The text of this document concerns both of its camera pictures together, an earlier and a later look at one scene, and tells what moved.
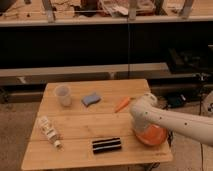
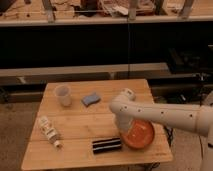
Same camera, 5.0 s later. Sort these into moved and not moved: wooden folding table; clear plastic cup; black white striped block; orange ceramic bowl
Moved: orange ceramic bowl
Not moved: black white striped block; wooden folding table; clear plastic cup
